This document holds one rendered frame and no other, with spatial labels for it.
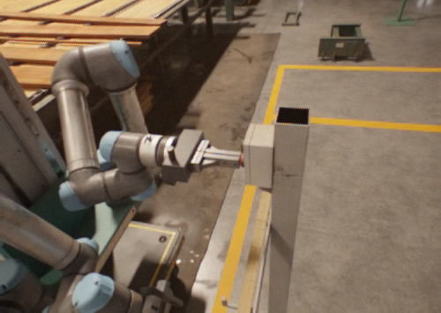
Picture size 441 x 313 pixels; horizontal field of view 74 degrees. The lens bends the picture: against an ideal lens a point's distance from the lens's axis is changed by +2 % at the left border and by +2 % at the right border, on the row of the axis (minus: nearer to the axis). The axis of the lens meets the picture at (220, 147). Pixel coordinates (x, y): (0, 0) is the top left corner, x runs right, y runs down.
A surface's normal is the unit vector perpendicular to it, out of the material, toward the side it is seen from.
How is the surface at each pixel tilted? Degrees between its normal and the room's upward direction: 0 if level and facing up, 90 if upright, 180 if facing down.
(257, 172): 90
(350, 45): 90
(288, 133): 90
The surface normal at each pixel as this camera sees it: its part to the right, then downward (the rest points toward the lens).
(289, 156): -0.26, 0.62
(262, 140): -0.08, -0.78
